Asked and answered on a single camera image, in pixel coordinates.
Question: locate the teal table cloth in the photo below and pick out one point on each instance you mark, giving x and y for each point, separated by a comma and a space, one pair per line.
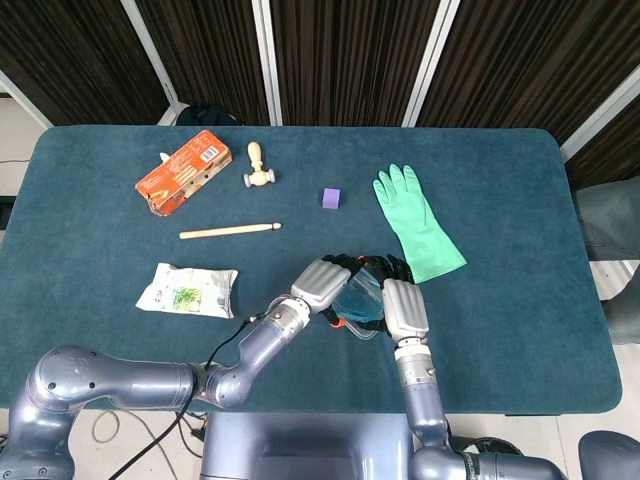
500, 340

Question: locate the white crumpled snack bag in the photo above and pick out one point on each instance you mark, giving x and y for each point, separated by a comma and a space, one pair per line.
185, 295

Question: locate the green rubber glove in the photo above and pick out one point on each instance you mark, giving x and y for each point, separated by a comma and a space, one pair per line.
420, 225

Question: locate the clear plastic container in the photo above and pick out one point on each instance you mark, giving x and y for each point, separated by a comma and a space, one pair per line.
365, 334

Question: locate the black bag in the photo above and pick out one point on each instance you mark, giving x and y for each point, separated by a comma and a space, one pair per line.
207, 116

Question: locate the white partition frame post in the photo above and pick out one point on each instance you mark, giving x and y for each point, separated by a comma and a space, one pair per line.
265, 60
600, 115
430, 65
25, 100
150, 55

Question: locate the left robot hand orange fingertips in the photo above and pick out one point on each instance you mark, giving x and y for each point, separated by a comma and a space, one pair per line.
320, 285

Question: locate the purple cube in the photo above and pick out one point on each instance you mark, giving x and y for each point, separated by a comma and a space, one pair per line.
332, 198

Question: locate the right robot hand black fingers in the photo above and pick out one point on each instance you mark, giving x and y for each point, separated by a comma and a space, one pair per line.
406, 310

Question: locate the black floor device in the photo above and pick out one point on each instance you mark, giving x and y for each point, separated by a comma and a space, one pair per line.
5, 212

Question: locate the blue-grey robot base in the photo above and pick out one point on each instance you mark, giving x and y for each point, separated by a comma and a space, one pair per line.
300, 450

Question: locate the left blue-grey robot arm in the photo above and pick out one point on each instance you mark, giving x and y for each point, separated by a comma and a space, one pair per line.
125, 385

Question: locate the white crumpled tissue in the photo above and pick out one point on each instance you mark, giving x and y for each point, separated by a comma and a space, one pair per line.
164, 157

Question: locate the orange cardboard snack box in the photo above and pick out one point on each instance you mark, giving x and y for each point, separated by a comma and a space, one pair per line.
182, 170

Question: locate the wooden stick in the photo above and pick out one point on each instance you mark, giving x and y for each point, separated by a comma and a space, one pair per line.
230, 231

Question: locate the black trash bin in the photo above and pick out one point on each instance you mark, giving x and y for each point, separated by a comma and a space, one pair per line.
505, 446

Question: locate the wooden roller massager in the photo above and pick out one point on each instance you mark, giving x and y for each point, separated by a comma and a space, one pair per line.
256, 172

